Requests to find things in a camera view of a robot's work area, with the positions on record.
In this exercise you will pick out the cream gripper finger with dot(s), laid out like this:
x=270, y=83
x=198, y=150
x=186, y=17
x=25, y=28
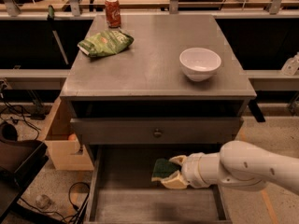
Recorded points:
x=178, y=160
x=175, y=181

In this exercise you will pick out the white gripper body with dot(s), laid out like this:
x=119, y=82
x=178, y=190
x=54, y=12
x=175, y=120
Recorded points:
x=192, y=171

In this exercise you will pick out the green yellow sponge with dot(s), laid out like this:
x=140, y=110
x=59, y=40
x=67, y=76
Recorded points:
x=163, y=168

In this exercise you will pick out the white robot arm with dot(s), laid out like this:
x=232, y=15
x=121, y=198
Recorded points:
x=238, y=165

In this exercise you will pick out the round drawer knob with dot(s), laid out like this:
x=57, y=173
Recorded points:
x=157, y=133

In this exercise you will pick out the grey top drawer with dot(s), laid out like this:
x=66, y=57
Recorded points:
x=133, y=122

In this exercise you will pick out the grey open middle drawer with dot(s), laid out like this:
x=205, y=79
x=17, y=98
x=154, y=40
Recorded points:
x=122, y=191

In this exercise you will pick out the grey wooden drawer cabinet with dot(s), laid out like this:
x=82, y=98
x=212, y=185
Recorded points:
x=150, y=68

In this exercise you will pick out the white ceramic bowl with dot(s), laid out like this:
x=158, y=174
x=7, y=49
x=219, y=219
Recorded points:
x=199, y=64

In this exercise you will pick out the orange ball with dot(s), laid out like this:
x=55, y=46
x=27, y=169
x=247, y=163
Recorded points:
x=72, y=137

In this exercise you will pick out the light wooden crate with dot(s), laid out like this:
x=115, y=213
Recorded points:
x=66, y=155

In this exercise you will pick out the green chip bag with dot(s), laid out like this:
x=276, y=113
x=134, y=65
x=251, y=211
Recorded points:
x=105, y=43

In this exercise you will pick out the black bin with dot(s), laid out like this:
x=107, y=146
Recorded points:
x=20, y=162

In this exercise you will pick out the red soda can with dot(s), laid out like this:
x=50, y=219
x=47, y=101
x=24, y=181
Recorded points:
x=113, y=13

